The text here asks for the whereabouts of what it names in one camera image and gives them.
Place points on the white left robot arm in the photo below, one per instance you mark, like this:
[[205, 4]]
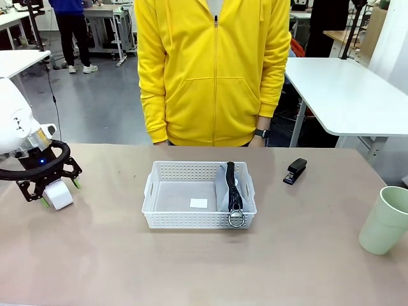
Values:
[[12, 108]]

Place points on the white rectangular case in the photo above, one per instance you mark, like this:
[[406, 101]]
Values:
[[59, 195]]

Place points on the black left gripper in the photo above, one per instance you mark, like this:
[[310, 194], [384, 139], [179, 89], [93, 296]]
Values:
[[39, 161]]

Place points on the black stand pole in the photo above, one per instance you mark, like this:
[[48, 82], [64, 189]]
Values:
[[350, 35]]

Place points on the black stapler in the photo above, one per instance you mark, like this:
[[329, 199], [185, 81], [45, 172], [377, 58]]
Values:
[[294, 172]]

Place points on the grey background desk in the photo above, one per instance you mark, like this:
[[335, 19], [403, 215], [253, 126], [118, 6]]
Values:
[[108, 19]]

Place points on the person in blue top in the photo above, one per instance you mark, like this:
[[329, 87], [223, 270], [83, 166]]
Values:
[[75, 32]]

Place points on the small white table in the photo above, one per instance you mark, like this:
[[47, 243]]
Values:
[[19, 62]]

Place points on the wooden background table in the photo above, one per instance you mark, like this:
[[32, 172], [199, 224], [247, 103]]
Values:
[[338, 36]]

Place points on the person's left hand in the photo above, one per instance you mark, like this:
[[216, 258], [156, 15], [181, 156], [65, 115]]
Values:
[[256, 142]]

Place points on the white paper label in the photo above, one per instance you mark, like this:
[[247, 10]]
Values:
[[199, 203]]

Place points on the pale green cup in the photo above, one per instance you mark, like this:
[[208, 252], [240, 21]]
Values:
[[382, 223]]

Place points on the large white table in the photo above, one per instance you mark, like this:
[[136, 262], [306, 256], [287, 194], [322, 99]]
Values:
[[344, 95]]

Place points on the white perforated plastic basket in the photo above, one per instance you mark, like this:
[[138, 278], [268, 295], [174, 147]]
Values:
[[178, 220]]

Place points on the person in black clothes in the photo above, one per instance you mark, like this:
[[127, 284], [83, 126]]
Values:
[[325, 25]]

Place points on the orange object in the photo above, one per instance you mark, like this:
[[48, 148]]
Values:
[[298, 49]]

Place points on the black wrist watch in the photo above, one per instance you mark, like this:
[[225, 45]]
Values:
[[262, 133]]

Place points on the person in yellow hoodie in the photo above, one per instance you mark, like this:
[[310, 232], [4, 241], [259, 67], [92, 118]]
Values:
[[197, 79]]

